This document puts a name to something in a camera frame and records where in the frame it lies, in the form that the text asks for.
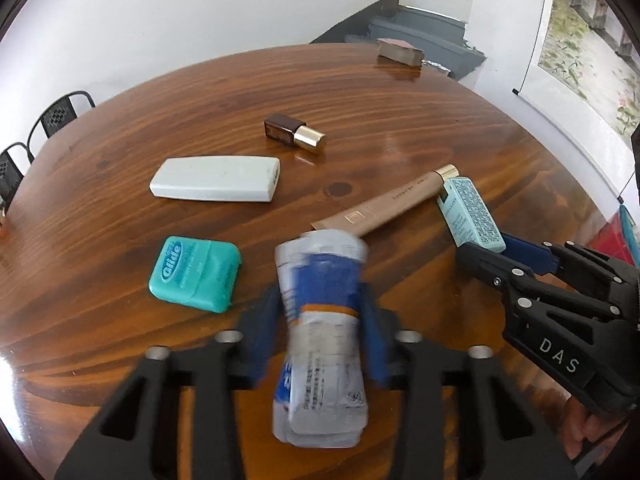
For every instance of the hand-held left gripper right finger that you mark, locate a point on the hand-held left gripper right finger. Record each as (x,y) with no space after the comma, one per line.
(375,350)

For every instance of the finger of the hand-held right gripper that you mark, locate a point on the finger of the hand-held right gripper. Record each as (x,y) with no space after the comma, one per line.
(487,265)
(525,255)

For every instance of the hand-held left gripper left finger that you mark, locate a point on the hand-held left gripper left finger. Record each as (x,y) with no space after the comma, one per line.
(262,345)

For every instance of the small light blue box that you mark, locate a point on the small light blue box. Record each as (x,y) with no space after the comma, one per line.
(470,215)

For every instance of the grey blue tube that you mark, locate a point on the grey blue tube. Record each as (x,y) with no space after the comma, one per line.
(320,320)

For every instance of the red storage box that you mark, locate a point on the red storage box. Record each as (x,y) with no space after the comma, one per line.
(612,242)

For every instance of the person's right hand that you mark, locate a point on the person's right hand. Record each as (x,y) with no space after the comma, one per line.
(580,427)

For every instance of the teal dental floss box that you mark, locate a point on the teal dental floss box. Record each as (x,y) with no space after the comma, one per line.
(195,272)

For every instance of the rose tan cosmetic tube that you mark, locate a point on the rose tan cosmetic tube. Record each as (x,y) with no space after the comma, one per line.
(390,205)

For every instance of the long white plastic case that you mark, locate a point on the long white plastic case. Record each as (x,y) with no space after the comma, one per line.
(215,177)

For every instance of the crumpled silver foil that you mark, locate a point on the crumpled silver foil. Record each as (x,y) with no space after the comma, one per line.
(437,67)

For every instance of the hanging scroll painting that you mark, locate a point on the hanging scroll painting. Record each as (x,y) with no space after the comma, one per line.
(575,50)

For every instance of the brown bottle gold cap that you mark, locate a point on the brown bottle gold cap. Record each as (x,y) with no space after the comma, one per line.
(285,127)

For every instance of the small brown box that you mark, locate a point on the small brown box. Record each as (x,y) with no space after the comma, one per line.
(400,52)

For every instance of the grey staircase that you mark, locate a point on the grey staircase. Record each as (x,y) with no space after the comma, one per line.
(415,27)

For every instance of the black metal chair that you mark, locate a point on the black metal chair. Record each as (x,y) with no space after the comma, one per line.
(57,115)
(10,170)

